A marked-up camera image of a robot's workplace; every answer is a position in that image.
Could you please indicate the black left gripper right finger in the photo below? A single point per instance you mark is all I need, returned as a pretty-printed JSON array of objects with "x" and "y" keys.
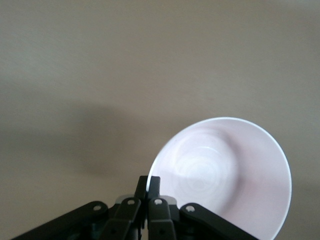
[{"x": 160, "y": 220}]

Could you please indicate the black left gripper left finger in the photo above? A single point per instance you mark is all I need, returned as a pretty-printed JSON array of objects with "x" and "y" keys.
[{"x": 127, "y": 217}]

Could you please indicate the pink bowl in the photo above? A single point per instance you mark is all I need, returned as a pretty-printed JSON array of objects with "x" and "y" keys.
[{"x": 225, "y": 162}]

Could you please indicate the brown table cloth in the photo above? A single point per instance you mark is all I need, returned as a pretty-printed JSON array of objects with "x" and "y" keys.
[{"x": 100, "y": 75}]

